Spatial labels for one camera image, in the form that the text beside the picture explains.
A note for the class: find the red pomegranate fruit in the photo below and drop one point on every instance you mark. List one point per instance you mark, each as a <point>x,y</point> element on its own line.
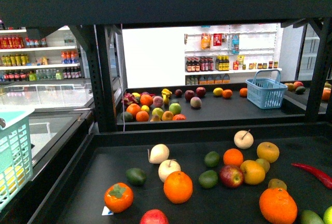
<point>154,216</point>

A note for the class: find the red yellow apple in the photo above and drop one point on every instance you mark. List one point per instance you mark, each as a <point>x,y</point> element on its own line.
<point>231,176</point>

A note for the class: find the white round pear far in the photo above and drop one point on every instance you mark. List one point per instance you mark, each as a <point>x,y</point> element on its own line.
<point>243,139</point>

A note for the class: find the glass top freezer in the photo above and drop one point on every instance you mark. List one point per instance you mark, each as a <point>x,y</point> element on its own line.
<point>57,106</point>

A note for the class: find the black shelf post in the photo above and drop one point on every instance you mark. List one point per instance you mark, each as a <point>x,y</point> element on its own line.
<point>100,75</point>

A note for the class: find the brown kiwi upper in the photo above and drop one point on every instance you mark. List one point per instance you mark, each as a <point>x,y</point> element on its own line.
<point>264,163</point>

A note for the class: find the green lime lower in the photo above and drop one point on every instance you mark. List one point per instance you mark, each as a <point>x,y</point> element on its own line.
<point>208,179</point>

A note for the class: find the green avocado right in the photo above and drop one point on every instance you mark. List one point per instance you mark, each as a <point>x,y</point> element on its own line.
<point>310,217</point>

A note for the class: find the small orange tangerine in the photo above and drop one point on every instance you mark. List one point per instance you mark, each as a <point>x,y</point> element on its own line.
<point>233,157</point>

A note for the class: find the yellow orange round pear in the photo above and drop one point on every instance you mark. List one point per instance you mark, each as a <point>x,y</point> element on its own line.
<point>268,151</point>

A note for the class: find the yellow lemon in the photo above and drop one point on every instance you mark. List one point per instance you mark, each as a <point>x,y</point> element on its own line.
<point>11,178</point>

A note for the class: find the small blue basket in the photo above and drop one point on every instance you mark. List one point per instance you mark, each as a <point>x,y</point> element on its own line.
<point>266,93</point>

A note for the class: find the large orange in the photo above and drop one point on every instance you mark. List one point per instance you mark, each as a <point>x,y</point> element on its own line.
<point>178,187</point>

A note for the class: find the white pear lying sideways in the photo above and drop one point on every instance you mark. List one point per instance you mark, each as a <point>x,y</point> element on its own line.
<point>158,154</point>

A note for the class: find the red chili pepper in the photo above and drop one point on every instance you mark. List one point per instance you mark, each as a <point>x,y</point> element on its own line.
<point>324,178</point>

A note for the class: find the orange persimmon with green calyx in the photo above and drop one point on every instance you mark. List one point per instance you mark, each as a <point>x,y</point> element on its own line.
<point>118,197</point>

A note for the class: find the small white blue label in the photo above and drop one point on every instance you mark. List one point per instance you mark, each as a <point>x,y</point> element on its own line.
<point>106,211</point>

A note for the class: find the brown kiwi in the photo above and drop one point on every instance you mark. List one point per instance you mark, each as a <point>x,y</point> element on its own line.
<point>277,183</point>
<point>264,163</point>

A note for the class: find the light teal shopping basket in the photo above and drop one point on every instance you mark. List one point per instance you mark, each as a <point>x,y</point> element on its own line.
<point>16,146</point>

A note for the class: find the white round pear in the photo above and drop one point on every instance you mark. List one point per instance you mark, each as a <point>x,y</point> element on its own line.
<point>243,139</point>
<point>167,167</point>

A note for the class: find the yellow orange persimmon fruit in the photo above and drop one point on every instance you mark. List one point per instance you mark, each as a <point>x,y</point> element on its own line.
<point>254,173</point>

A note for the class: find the dark green avocado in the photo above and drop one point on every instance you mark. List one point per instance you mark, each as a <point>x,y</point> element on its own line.
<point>136,176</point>

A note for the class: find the brown kiwi lower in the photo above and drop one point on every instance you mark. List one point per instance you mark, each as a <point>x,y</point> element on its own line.
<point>277,183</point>

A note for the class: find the bumpy orange mandarin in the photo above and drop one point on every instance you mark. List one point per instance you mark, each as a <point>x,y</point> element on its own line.
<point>277,206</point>

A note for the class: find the white round pear middle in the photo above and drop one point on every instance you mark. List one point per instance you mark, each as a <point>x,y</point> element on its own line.
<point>167,167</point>

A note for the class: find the green lime upper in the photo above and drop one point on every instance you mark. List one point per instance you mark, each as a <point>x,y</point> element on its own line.
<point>212,159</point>

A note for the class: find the green lime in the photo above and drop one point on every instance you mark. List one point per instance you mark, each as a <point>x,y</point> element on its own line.
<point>208,179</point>
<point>212,159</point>

